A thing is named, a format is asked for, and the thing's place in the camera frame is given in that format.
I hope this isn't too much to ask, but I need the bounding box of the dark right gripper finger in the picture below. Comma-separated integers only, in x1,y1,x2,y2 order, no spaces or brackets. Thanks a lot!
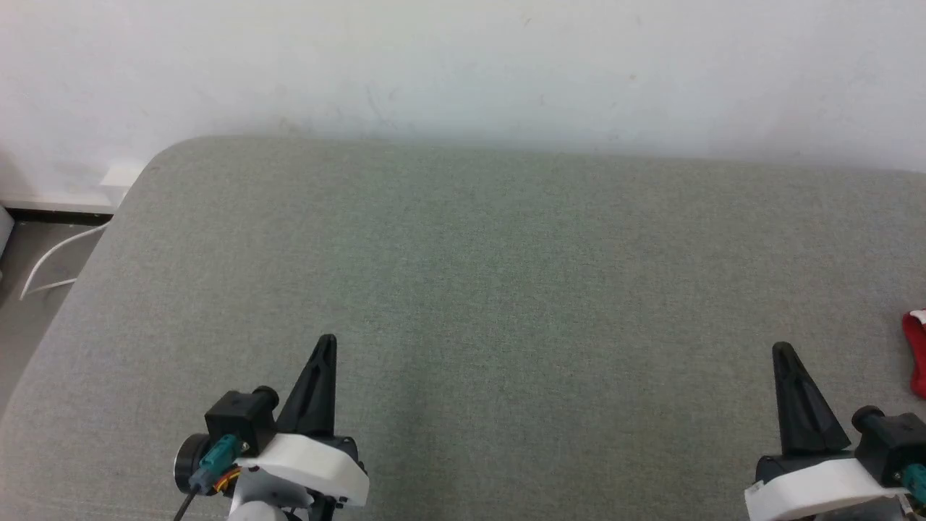
784,343,852,457
771,342,818,458

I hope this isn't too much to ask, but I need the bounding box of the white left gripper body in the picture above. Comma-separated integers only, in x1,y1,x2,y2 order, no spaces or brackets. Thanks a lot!
235,432,370,521

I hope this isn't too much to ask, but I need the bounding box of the white floor cable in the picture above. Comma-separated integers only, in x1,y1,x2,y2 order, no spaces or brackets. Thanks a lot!
20,220,111,302

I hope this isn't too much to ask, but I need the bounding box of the grey fabric sofa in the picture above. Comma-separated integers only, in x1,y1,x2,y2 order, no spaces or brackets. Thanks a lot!
0,135,926,521

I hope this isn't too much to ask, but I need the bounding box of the left teal plug black cable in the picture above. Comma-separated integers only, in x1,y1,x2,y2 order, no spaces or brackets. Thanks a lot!
172,434,241,521

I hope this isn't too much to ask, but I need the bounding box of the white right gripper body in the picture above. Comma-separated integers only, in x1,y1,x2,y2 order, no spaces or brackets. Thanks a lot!
744,450,911,521

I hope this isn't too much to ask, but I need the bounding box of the red and white garment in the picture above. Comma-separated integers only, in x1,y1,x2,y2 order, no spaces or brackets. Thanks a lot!
901,309,926,400

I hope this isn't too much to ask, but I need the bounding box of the white wall socket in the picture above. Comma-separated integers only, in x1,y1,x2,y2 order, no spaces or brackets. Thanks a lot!
100,162,147,190

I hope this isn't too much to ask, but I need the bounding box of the right teal plug black cable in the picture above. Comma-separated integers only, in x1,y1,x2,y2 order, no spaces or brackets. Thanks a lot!
899,466,926,521

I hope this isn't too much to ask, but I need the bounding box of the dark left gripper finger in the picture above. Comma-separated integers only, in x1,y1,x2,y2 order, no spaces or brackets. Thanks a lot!
314,334,339,439
274,339,324,438

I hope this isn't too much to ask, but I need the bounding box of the dark baseboard strip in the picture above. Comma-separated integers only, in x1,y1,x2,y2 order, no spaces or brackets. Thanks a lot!
3,207,116,224

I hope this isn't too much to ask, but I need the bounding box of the teal plug black cable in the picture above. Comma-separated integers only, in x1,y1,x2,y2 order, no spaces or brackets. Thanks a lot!
899,466,926,521
172,434,241,521

